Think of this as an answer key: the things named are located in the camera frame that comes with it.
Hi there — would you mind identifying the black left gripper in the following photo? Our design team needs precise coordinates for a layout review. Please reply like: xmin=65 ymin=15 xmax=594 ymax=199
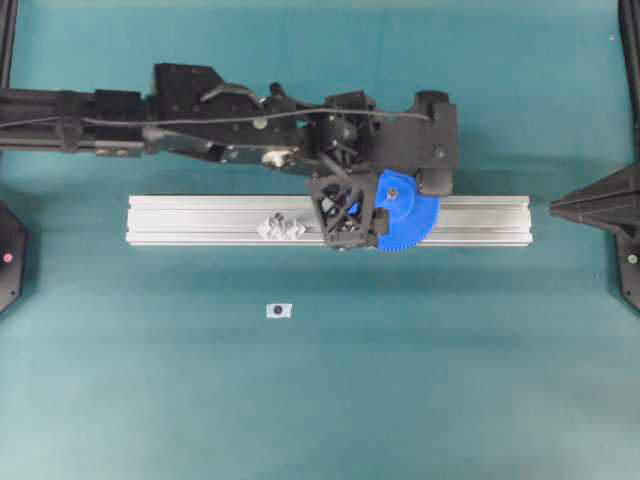
xmin=299 ymin=90 xmax=389 ymax=249

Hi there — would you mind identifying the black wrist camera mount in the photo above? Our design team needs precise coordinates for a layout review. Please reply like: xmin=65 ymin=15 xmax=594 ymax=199
xmin=367 ymin=91 xmax=459 ymax=197

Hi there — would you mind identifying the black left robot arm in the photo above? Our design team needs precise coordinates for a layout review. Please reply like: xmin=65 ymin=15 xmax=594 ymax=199
xmin=1 ymin=63 xmax=391 ymax=249

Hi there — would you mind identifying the small white marker sticker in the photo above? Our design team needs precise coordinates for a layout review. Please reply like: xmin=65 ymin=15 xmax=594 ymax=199
xmin=265 ymin=303 xmax=293 ymax=319

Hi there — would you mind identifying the silver shaft bracket on rail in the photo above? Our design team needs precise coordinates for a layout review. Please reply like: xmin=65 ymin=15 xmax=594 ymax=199
xmin=257 ymin=212 xmax=306 ymax=241

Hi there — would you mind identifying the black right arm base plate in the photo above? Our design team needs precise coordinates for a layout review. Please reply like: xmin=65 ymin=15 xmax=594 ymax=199
xmin=615 ymin=235 xmax=640 ymax=312

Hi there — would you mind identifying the silver aluminium extrusion rail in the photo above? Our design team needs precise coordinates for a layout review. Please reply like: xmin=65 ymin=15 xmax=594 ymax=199
xmin=125 ymin=195 xmax=533 ymax=247

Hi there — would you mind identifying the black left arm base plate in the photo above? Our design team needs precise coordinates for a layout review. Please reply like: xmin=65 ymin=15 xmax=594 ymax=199
xmin=0 ymin=202 xmax=28 ymax=313

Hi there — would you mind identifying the black frame rail left corner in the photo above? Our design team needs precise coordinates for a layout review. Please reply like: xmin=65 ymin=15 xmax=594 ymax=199
xmin=0 ymin=0 xmax=19 ymax=88

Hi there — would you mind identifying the large blue plastic gear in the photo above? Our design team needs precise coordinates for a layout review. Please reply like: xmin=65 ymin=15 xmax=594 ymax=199
xmin=375 ymin=170 xmax=441 ymax=253

